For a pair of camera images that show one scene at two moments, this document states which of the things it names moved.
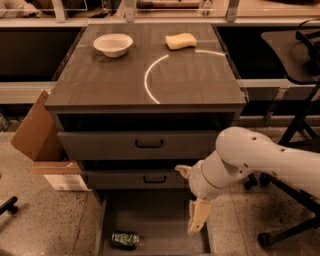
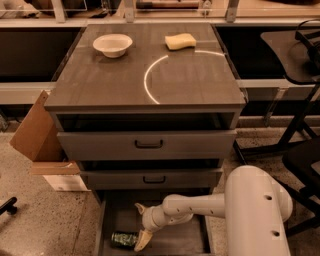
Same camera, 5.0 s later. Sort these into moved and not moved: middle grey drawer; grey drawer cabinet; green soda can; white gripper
Moved: white gripper
Not moved: middle grey drawer; green soda can; grey drawer cabinet
